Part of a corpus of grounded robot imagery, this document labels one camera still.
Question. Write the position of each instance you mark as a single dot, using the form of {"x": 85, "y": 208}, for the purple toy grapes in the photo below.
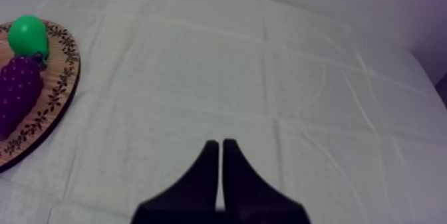
{"x": 15, "y": 92}

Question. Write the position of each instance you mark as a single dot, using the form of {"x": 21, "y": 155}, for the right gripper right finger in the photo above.
{"x": 248, "y": 194}

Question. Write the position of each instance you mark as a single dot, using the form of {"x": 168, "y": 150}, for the round wooden board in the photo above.
{"x": 56, "y": 89}

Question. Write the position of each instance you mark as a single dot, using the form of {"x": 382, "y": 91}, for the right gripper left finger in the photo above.
{"x": 195, "y": 194}

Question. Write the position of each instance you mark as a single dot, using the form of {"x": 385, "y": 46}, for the green toy pear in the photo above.
{"x": 28, "y": 37}

